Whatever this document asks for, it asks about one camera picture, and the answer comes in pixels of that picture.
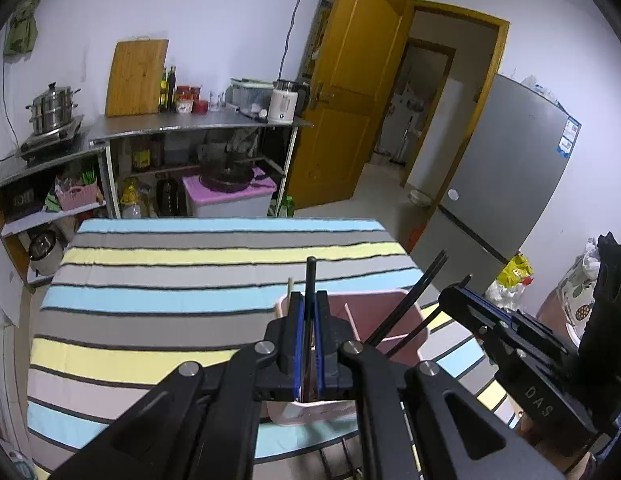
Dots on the printed shopping bag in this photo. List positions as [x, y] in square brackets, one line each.
[578, 290]

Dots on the light wooden chopstick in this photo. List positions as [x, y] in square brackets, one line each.
[288, 294]

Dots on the black frying pan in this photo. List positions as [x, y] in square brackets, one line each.
[225, 180]

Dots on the green plastic bottle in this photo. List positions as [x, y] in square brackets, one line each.
[289, 208]

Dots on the steel steamer pot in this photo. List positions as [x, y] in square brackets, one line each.
[53, 110]

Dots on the grey refrigerator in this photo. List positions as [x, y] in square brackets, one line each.
[505, 170]

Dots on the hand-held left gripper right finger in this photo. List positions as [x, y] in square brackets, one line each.
[320, 330]

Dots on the clear plastic storage container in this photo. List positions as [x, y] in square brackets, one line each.
[248, 96]

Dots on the red jar white label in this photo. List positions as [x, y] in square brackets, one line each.
[183, 101]

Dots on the yellow door frame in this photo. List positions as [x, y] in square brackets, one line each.
[460, 12]

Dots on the small red jar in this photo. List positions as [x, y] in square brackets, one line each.
[201, 107]

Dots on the white storage box purple lid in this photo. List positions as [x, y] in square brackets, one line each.
[230, 205]

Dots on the dark plastic jug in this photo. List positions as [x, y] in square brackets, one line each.
[168, 197]

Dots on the yellow wooden door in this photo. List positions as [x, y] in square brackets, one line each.
[350, 110]

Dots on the dark sauce bottle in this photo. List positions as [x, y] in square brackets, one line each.
[171, 90]

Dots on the white plastic bag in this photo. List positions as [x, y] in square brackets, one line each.
[495, 292]

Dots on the clear drinking glass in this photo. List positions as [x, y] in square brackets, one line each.
[216, 102]

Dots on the steel kitchen counter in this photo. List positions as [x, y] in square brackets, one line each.
[190, 125]

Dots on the brown glass jar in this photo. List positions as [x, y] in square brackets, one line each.
[140, 155]

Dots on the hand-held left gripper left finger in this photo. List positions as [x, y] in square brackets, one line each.
[299, 330]

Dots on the small pink shelf basket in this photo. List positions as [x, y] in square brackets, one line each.
[78, 197]

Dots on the yellow oil bottle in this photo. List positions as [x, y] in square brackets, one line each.
[163, 92]

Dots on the white electric kettle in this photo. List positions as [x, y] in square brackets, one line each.
[282, 105]

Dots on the white rice cooker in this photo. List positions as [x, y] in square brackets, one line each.
[43, 255]

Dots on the blue refrigerator label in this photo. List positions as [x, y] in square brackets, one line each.
[569, 136]

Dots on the red lidded jar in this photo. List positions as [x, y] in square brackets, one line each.
[195, 93]

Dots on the low steel side table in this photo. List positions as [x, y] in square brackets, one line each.
[35, 167]

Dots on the black induction cooker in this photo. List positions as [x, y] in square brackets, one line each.
[55, 141]

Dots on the wooden cutting board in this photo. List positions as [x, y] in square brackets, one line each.
[137, 80]

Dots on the yellow snack bag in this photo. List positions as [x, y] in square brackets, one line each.
[515, 270]

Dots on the slim black chopstick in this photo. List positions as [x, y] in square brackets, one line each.
[415, 332]
[311, 275]
[410, 294]

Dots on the striped tablecloth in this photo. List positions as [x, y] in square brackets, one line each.
[165, 310]

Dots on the large yellow oil jug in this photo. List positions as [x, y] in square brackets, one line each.
[130, 205]

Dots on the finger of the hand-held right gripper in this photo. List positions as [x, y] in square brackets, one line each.
[520, 325]
[465, 315]

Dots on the green hanging cloth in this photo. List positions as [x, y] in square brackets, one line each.
[23, 27]

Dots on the pink plastic utensil basket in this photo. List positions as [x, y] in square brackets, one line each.
[378, 305]

